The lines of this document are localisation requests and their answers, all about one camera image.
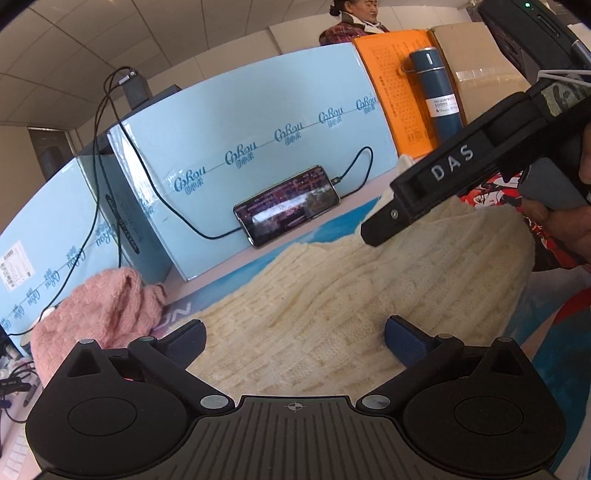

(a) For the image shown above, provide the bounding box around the smartphone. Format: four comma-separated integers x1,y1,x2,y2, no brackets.
233,164,342,250

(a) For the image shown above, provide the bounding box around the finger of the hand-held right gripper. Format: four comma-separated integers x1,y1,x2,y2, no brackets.
360,202,417,247

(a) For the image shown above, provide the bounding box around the orange box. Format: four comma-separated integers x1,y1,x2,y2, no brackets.
352,28,438,161

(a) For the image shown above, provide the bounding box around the white thin cable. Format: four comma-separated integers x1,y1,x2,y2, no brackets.
537,68,591,88

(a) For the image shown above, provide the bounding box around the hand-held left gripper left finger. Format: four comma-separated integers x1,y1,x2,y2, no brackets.
62,318,230,413

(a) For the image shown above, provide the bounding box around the brown cardboard box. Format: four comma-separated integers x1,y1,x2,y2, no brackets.
428,21,533,126

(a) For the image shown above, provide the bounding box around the cream knitted sweater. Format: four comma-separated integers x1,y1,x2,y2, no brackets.
184,185,537,398

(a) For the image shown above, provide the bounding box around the person's right hand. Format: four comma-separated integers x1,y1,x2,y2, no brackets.
522,131,591,267

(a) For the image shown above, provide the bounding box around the red printed cloth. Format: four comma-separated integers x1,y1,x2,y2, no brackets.
459,170,591,274

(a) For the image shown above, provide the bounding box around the large light blue carton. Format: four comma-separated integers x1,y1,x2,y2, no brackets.
106,43,400,283

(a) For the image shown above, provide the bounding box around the black phone charging cable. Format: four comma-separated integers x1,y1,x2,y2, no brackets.
111,69,376,241

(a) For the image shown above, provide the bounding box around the dark flat box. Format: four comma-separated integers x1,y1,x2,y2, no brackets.
75,84,184,158

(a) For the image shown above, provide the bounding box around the pink knitted sweater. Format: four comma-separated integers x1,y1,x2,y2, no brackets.
30,267,170,385

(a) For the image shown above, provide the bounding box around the tangle of black cables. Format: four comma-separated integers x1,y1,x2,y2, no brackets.
0,357,40,423

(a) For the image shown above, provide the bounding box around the black power adapter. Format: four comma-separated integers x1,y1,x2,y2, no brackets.
120,68,151,110

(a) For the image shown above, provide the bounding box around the small light blue carton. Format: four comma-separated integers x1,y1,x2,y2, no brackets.
0,158,175,339

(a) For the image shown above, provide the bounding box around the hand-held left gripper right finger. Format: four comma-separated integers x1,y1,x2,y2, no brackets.
355,315,532,414

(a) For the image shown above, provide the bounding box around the dark blue vacuum bottle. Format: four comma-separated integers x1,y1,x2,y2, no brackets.
401,46,465,142

